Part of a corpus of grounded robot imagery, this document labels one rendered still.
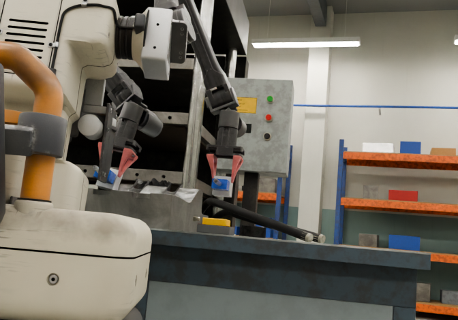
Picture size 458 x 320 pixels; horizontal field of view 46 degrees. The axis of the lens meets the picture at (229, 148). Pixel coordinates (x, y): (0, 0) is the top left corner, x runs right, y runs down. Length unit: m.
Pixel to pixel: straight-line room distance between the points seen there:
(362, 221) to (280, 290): 6.68
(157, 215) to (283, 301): 0.38
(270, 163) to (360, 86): 6.15
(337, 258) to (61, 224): 0.80
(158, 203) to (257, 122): 0.97
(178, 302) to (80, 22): 0.72
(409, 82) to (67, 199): 7.55
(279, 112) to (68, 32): 1.41
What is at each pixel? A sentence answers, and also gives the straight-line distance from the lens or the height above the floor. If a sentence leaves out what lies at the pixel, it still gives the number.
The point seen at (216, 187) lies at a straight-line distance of 1.48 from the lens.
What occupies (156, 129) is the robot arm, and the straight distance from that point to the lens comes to 1.55.
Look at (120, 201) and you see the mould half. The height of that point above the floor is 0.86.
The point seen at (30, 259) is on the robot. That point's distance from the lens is 0.63.
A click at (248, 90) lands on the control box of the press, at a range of 2.33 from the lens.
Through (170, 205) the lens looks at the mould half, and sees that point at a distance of 1.41.
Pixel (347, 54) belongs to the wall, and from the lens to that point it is 8.50.
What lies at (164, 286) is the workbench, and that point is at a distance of 1.39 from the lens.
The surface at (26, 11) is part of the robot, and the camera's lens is 1.07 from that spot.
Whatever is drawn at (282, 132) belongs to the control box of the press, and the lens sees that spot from 2.28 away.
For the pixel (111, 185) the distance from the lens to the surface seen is 1.47.
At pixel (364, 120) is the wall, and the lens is 8.20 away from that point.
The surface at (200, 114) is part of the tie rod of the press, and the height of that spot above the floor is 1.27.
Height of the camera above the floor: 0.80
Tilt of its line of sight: 9 degrees up
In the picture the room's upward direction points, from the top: 5 degrees clockwise
